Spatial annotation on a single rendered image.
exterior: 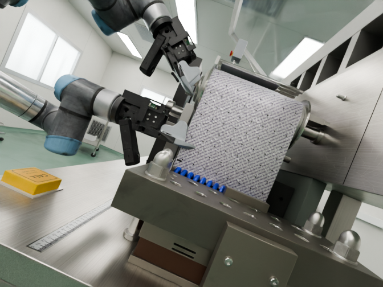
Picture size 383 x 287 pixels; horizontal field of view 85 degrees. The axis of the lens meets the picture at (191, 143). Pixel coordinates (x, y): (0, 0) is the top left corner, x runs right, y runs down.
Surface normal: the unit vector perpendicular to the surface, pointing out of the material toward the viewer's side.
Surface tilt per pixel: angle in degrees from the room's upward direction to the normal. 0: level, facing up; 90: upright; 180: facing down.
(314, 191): 90
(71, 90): 90
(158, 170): 90
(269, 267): 90
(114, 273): 0
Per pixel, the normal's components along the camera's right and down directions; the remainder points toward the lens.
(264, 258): -0.05, -0.03
